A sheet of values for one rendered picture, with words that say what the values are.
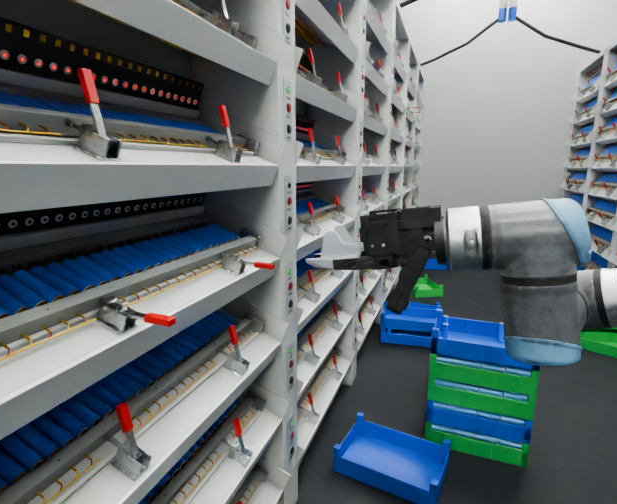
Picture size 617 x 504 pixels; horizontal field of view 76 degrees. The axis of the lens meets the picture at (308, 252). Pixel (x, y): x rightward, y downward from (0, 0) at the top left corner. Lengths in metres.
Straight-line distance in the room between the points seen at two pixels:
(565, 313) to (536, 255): 0.08
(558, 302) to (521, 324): 0.05
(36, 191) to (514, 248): 0.53
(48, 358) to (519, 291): 0.55
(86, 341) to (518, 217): 0.53
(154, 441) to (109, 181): 0.36
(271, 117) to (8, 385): 0.63
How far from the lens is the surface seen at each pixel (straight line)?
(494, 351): 1.32
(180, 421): 0.68
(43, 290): 0.54
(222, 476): 0.87
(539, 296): 0.58
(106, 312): 0.52
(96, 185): 0.47
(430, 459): 1.44
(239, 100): 0.89
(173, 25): 0.61
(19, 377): 0.46
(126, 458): 0.61
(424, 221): 0.59
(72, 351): 0.49
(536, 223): 0.57
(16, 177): 0.42
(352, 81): 1.54
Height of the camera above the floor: 0.89
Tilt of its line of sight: 12 degrees down
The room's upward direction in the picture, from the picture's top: straight up
